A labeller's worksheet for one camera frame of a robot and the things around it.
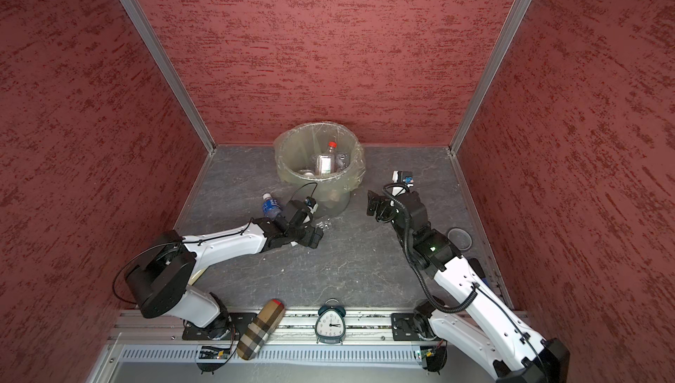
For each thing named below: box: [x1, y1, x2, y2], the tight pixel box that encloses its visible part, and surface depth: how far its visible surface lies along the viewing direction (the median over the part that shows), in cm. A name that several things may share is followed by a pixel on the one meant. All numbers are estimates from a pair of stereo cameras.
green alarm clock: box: [314, 297, 347, 346], surface depth 73 cm
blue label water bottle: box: [261, 192, 283, 221], surface depth 96 cm
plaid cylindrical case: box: [236, 298, 285, 361], surface depth 72 cm
